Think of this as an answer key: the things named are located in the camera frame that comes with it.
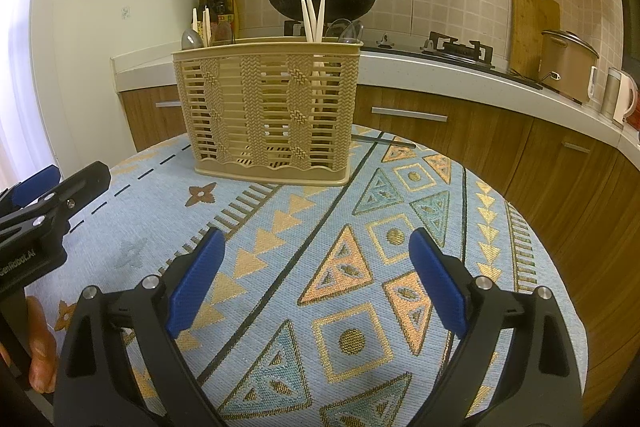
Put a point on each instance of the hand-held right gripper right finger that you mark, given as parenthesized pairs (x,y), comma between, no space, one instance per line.
(440,287)

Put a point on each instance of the white kitchen countertop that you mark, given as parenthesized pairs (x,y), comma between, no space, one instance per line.
(450,77)

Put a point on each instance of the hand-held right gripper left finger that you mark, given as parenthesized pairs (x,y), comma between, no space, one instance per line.
(195,287)

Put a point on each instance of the beige plastic utensil basket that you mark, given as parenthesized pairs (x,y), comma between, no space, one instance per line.
(265,107)

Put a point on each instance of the wooden cutting board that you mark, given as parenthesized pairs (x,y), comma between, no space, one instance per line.
(532,22)

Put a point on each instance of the yellow label sauce bottle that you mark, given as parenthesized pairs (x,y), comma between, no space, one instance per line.
(223,7)

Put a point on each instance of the person's left hand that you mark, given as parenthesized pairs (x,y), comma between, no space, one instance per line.
(42,347)

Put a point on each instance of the white electric kettle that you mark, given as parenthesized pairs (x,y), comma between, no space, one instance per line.
(627,99)

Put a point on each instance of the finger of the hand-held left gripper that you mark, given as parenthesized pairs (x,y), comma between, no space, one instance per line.
(35,187)
(85,187)

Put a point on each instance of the steel rice cooker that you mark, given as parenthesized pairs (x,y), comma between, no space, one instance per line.
(565,67)

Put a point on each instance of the steel thermos cup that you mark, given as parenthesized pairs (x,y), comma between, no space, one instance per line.
(608,92)

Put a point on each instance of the pale wooden chopstick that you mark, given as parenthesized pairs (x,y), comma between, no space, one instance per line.
(305,19)
(321,17)
(206,27)
(195,27)
(313,22)

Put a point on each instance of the black gas stove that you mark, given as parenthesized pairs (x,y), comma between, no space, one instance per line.
(450,54)

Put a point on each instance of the blue patterned tablecloth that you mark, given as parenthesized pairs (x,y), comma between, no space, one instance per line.
(300,257)

